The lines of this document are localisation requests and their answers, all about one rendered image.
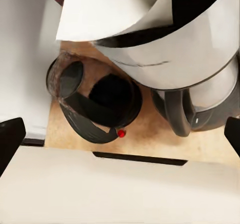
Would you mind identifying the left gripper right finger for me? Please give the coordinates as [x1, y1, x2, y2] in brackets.
[224, 116, 240, 157]

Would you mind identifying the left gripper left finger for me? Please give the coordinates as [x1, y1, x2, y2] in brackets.
[0, 117, 26, 177]

